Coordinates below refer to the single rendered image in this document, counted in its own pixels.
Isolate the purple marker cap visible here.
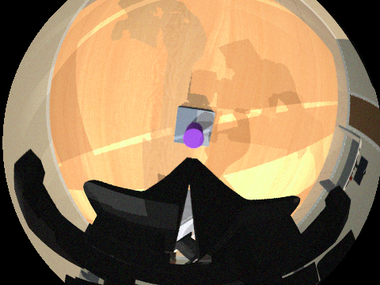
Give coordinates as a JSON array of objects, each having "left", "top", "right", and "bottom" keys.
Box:
[{"left": 184, "top": 123, "right": 203, "bottom": 148}]

